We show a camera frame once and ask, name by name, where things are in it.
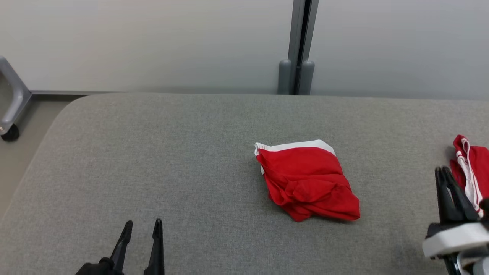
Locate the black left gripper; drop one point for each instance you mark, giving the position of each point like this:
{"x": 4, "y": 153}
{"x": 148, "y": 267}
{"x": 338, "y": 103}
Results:
{"x": 97, "y": 268}

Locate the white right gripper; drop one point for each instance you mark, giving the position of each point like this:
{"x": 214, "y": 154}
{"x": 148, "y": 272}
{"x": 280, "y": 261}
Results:
{"x": 458, "y": 238}

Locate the red shorts striped waistband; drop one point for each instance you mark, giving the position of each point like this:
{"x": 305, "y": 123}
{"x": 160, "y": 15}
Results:
{"x": 479, "y": 160}

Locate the red shorts white side band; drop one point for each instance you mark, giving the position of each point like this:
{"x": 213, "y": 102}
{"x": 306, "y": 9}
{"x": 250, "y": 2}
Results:
{"x": 305, "y": 179}

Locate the black caster wheel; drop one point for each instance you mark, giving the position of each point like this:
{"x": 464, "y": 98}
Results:
{"x": 10, "y": 133}

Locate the grey metal frame with caster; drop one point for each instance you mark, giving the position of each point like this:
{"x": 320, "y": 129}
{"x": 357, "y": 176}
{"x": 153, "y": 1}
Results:
{"x": 17, "y": 95}

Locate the grey partition post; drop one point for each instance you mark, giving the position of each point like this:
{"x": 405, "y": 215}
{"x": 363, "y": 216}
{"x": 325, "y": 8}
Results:
{"x": 298, "y": 38}

